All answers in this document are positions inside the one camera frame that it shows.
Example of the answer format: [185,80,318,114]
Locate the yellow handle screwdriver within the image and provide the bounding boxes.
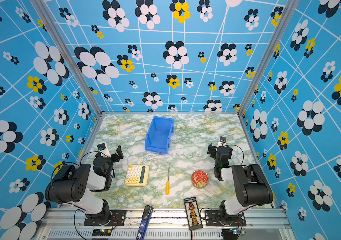
[165,167,170,195]

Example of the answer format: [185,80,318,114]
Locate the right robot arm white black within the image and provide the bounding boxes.
[207,143,273,226]

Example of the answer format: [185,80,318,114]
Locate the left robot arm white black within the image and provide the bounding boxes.
[44,144,126,227]

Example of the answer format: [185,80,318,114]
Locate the blue plastic bin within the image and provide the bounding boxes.
[144,116,174,154]

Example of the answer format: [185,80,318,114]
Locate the yellow calculator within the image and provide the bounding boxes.
[124,165,149,187]

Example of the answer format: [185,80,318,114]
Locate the red round tin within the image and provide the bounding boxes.
[191,170,209,189]

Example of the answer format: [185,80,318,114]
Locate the black remote orange buttons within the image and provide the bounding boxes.
[183,197,203,231]

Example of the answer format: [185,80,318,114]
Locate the blue black utility knife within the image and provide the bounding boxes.
[136,205,153,240]

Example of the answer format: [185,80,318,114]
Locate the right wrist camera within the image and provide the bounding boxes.
[217,137,226,147]

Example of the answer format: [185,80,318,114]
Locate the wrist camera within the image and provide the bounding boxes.
[97,143,111,158]
[217,137,226,147]

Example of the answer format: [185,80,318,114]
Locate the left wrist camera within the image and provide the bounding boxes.
[97,143,111,158]

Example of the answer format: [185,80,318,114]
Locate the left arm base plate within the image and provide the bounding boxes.
[83,210,127,227]

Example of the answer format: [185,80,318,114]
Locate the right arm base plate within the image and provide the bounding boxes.
[204,210,247,228]

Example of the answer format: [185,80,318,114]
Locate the aluminium front rail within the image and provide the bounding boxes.
[35,208,295,240]

